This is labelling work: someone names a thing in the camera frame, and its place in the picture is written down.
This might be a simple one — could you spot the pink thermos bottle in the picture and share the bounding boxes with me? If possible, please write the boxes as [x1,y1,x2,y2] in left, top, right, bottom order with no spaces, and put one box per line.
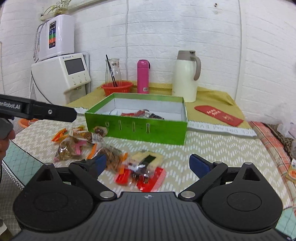
[137,60,151,94]

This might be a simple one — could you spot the red clear snack pack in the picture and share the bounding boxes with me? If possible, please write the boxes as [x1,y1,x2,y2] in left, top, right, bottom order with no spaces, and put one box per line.
[114,161,167,192]

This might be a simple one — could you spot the white water dispenser machine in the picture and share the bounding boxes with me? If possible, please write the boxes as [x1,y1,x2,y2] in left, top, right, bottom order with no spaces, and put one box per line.
[31,53,91,105]

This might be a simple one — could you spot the black chopsticks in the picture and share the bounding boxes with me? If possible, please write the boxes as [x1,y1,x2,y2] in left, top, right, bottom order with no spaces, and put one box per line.
[106,54,118,87]

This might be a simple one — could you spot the orange plastic basin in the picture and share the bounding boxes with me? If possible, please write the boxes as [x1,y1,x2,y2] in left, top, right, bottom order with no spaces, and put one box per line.
[18,118,38,128]

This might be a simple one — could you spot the cream thermal jug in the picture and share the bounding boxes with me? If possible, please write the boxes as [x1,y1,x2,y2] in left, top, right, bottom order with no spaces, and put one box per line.
[171,50,202,103]

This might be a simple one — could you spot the red plastic basket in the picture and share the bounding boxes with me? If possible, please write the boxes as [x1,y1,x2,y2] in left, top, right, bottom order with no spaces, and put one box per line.
[101,81,133,96]

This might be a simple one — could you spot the yellow cake snack pack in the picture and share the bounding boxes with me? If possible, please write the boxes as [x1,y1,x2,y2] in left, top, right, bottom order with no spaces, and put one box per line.
[128,150,165,170]

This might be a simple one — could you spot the yellow green tablecloth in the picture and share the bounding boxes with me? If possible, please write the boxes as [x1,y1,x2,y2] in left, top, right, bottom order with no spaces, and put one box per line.
[67,86,251,129]

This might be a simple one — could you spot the red envelope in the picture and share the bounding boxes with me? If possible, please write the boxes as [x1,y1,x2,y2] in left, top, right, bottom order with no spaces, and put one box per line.
[194,105,244,127]

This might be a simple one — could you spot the orange yellow snack pack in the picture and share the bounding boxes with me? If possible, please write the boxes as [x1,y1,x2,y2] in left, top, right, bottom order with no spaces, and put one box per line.
[51,126,86,142]

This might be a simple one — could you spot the pink-edged seed snack pack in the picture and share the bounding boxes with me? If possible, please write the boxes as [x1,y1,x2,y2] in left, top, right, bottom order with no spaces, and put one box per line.
[54,137,87,162]

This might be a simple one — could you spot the orange-edged peanut snack pack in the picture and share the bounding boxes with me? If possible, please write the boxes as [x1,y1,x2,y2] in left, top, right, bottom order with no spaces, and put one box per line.
[87,143,128,173]

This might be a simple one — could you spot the chocolate candy in wrapper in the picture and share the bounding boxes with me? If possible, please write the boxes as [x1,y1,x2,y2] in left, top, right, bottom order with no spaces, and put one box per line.
[93,126,108,137]

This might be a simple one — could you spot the brown snack pack white label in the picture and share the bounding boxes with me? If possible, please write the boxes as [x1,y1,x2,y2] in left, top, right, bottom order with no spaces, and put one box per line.
[69,130,103,144]

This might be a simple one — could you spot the clear glass carafe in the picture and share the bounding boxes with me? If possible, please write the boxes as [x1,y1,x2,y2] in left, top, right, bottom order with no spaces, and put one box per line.
[105,58,122,83]

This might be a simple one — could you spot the red sausage snack pack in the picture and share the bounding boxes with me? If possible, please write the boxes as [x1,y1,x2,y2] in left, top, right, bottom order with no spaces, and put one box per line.
[121,110,146,117]

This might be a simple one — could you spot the green cardboard box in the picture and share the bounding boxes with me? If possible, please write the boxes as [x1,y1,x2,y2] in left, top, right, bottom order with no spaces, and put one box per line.
[85,93,188,145]

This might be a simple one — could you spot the person's left hand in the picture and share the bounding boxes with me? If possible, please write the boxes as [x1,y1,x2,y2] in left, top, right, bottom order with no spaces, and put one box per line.
[0,130,16,160]

